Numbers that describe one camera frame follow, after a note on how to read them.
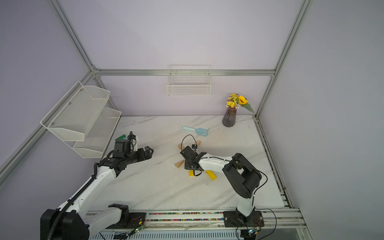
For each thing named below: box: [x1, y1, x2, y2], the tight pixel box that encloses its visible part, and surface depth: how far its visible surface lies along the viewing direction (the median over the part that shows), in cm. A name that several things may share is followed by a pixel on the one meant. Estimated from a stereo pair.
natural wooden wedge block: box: [174, 159, 185, 169], surface depth 95 cm
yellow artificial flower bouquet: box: [226, 93, 255, 114], surface depth 97 cm
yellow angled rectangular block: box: [205, 170, 218, 181], surface depth 90 cm
